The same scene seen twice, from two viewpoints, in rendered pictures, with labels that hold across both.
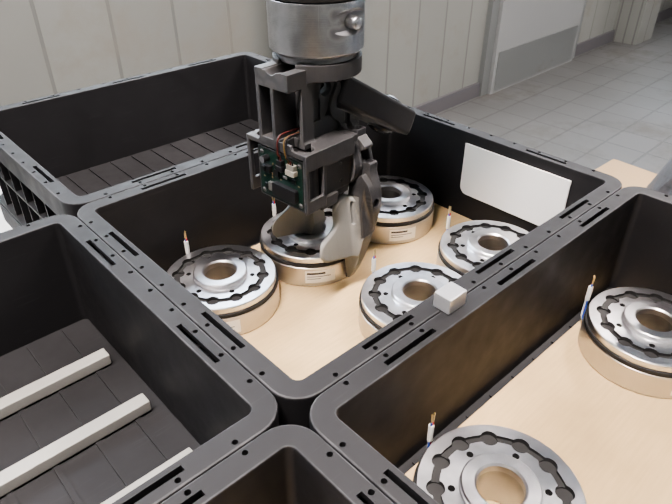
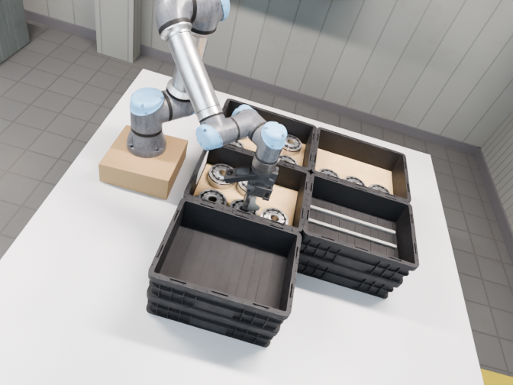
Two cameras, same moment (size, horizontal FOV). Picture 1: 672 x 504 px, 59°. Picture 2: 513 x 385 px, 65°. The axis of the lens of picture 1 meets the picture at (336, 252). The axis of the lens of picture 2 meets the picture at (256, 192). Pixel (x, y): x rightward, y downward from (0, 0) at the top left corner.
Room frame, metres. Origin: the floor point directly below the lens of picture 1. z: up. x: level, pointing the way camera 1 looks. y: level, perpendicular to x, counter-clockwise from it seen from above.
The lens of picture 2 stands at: (1.20, 0.63, 1.89)
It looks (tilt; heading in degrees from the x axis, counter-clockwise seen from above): 45 degrees down; 220
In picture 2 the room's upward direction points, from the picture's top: 19 degrees clockwise
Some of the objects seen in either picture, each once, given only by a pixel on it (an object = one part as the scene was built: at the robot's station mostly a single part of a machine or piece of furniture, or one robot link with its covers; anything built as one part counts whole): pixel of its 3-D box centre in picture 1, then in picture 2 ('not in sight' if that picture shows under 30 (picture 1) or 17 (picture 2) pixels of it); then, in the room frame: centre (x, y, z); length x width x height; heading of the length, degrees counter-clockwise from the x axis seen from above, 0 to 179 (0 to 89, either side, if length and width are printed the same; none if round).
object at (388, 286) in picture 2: not in sight; (343, 244); (0.19, 0.27, 0.76); 0.40 x 0.30 x 0.12; 133
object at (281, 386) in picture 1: (360, 206); (250, 185); (0.47, -0.02, 0.92); 0.40 x 0.30 x 0.02; 133
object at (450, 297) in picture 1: (449, 297); not in sight; (0.31, -0.08, 0.94); 0.02 x 0.01 x 0.01; 133
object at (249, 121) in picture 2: not in sight; (246, 124); (0.50, -0.08, 1.15); 0.11 x 0.11 x 0.08; 3
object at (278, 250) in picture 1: (310, 233); (243, 210); (0.52, 0.03, 0.86); 0.10 x 0.10 x 0.01
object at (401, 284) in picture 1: (419, 292); not in sight; (0.41, -0.07, 0.86); 0.05 x 0.05 x 0.01
